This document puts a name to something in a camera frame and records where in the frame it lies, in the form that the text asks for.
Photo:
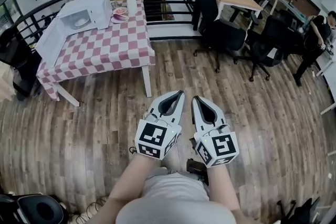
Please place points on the dark framed window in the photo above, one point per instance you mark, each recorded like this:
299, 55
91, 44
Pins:
10, 10

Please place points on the person's grey shirt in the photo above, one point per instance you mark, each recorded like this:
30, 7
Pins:
178, 196

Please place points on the black office chair with jacket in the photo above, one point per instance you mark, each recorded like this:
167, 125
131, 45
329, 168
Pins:
223, 34

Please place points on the white round plate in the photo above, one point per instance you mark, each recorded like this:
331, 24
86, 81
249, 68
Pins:
84, 24

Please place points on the brown paper bag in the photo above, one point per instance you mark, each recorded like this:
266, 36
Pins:
6, 81

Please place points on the black railing with wooden handrail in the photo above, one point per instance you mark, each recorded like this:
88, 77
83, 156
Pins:
170, 23

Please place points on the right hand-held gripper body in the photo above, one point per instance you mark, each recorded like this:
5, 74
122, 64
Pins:
223, 147

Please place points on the white microwave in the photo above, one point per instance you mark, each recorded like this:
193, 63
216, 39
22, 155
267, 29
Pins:
86, 2

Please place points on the black chair base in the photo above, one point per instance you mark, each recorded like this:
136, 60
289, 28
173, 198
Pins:
307, 210

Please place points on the white vase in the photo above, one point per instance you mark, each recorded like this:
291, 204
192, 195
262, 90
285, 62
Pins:
131, 4

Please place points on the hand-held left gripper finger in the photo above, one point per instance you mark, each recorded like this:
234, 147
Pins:
162, 102
181, 110

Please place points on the white table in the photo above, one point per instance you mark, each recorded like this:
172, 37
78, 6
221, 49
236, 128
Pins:
147, 81

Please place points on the person's left forearm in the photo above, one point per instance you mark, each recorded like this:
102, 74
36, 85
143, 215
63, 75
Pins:
126, 183

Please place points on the black mesh office chair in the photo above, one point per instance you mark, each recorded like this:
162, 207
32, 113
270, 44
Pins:
23, 70

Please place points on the white desk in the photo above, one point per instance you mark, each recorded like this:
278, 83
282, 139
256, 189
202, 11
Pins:
331, 78

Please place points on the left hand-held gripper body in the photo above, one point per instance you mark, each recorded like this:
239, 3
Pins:
151, 136

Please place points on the black waist pack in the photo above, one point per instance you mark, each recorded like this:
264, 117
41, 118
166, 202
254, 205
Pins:
195, 168

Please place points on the black padded chair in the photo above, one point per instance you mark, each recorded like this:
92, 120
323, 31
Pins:
39, 207

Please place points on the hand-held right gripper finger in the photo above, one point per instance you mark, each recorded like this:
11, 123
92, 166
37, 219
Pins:
218, 114
196, 118

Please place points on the small plate with food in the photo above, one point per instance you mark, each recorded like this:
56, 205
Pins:
119, 19
120, 11

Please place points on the person's right forearm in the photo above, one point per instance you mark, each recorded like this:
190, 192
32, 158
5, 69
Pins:
223, 186

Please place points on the red white checkered tablecloth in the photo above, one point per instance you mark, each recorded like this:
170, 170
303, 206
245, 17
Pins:
105, 49

